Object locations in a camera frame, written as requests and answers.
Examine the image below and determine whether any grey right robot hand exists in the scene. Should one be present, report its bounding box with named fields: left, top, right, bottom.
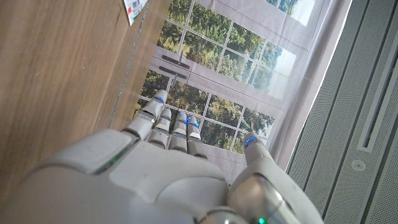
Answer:
left=0, top=90, right=324, bottom=224

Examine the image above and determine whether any white toothpaste tube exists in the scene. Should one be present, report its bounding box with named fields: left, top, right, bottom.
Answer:
left=123, top=0, right=149, bottom=26

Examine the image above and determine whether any printed window backdrop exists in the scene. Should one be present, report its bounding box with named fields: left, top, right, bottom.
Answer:
left=133, top=0, right=353, bottom=185

